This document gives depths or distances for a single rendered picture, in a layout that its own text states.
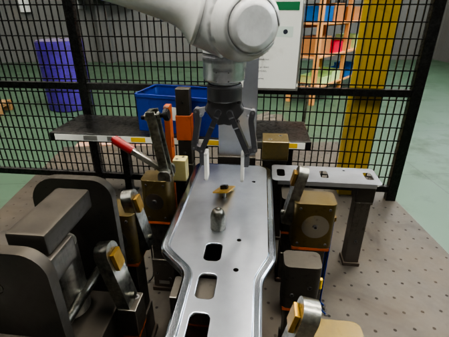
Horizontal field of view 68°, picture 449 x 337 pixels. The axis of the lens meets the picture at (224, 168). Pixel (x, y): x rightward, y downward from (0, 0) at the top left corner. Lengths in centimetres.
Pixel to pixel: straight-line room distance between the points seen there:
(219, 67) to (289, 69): 62
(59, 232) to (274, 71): 98
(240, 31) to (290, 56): 80
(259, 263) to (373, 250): 66
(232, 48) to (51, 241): 33
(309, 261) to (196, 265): 21
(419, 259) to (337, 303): 36
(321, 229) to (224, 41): 47
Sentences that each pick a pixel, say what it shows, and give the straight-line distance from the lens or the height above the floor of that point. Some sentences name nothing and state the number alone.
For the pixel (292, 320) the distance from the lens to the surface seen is 44.
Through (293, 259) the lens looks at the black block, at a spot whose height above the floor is 99.
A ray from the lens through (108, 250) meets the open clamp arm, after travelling 53.
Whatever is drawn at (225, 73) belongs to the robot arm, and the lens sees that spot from 68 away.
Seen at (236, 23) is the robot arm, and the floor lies 140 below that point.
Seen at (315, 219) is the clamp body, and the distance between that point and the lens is 75.
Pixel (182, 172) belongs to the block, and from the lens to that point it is 88.
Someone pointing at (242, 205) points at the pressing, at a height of 100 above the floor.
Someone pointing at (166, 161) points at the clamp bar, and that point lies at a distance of 78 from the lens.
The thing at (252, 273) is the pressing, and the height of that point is 100.
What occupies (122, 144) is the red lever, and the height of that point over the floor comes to 113.
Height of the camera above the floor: 142
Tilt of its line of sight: 26 degrees down
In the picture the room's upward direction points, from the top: straight up
